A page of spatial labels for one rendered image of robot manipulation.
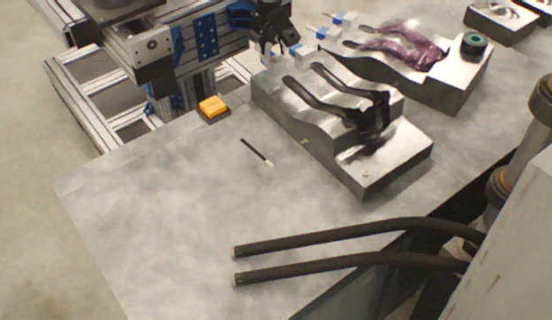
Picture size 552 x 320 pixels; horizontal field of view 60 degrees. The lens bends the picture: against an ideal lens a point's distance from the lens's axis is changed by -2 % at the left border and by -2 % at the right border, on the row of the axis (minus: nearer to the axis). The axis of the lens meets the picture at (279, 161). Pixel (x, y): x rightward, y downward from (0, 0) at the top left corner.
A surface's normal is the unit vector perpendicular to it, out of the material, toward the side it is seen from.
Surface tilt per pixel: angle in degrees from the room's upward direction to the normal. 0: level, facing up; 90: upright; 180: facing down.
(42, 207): 0
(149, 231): 0
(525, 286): 90
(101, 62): 0
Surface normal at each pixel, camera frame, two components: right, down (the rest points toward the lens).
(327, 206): -0.01, -0.65
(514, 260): -0.80, 0.47
